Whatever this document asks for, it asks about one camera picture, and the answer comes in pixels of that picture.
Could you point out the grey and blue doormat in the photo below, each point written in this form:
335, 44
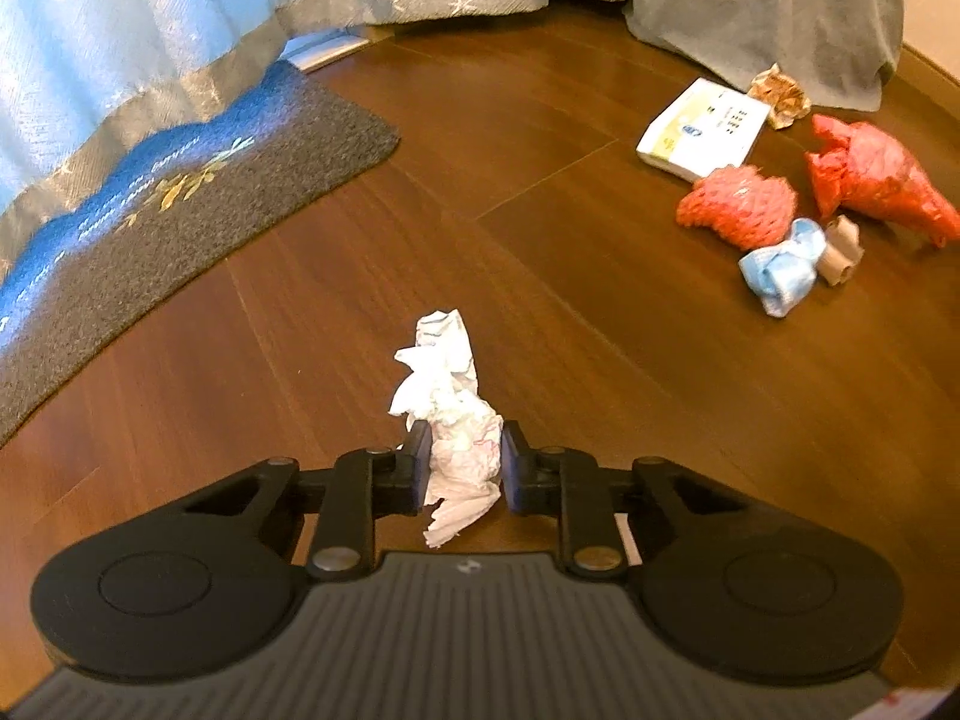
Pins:
187, 202

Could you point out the light blue starred curtain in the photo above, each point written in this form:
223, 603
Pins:
112, 15

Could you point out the red plastic bag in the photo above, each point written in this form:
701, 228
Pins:
877, 172

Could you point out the white tissue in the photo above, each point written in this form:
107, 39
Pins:
457, 420

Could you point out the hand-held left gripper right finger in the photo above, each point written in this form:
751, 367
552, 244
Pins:
514, 469

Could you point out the crumpled light blue wrapper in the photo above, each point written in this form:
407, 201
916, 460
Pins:
784, 270

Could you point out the grey curtain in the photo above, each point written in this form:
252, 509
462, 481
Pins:
750, 7

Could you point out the red foam fruit net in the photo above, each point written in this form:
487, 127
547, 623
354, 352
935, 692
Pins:
739, 206

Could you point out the small beige paper roll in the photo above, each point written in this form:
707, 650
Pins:
840, 251

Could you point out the white floor strip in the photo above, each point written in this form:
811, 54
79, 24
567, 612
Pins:
322, 51

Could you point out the crumpled brown paper ball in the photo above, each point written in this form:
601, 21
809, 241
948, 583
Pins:
780, 94

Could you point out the white and yellow medicine box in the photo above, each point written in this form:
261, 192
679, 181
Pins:
697, 131

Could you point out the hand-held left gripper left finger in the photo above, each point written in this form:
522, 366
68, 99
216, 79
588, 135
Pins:
420, 465

